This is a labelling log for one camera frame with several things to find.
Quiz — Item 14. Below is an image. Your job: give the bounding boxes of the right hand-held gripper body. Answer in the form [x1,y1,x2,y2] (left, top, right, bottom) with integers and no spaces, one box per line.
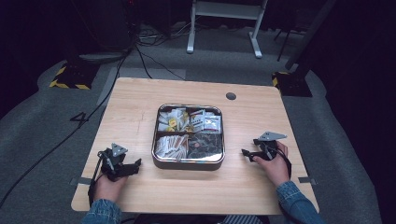
[256,131,289,162]

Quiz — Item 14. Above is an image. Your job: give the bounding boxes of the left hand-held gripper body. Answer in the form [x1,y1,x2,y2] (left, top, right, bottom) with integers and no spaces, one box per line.
[97,143,129,182]

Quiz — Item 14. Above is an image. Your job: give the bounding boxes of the divided metal tin tray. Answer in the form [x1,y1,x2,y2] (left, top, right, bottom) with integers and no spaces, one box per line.
[150,103,226,172]

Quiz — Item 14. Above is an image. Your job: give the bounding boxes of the person's right hand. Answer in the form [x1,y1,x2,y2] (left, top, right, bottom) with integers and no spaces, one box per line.
[252,141,290,188]

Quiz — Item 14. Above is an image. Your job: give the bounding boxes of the person's left hand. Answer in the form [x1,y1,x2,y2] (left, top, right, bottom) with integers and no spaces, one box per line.
[93,175,129,203]

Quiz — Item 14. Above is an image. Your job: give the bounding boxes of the grey tape strip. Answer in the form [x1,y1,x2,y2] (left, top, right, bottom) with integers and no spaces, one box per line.
[297,175,318,186]
[69,176,93,187]

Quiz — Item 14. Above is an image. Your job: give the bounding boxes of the pile of white brown sachets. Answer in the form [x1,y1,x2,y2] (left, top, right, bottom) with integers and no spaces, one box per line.
[154,133,190,161]

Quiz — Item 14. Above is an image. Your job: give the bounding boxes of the pile of black packets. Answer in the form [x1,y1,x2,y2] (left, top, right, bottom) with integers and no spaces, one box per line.
[187,133,224,161]

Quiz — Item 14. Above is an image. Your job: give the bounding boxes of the pile of red white packets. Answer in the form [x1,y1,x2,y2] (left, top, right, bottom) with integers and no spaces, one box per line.
[189,108,223,135]

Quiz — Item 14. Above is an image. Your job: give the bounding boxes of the pile of white yellow packets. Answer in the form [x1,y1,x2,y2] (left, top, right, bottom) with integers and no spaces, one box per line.
[157,107,191,133]

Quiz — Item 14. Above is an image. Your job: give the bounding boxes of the person's striped clothing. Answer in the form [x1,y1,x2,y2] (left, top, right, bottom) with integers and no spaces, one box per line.
[221,214,264,224]

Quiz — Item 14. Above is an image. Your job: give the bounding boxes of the black yellow striped base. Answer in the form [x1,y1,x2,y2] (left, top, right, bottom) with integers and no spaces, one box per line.
[271,70,314,98]
[49,61,101,91]

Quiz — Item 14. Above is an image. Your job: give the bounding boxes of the grey flat stand base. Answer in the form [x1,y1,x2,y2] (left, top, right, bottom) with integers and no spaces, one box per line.
[78,51,126,64]

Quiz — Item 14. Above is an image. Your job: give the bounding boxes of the dark slanted pole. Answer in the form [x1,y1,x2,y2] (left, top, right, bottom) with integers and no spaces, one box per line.
[284,0,338,71]

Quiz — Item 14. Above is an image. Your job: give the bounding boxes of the white metal stand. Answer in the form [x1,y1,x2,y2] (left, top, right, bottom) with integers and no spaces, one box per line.
[186,0,270,60]

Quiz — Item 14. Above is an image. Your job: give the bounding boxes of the right hand-held gripper cable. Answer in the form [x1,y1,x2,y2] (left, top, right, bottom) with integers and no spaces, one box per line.
[273,145,293,180]

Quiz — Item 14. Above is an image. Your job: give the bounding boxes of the long black floor cable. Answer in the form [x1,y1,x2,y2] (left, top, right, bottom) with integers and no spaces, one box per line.
[0,43,138,209]

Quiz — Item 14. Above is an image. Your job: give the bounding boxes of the thin black floor cable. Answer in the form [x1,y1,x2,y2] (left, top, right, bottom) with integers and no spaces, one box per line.
[135,46,187,81]

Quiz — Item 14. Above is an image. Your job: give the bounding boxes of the tangle of floor cables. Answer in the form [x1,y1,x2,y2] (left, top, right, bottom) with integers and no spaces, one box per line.
[135,21,200,49]

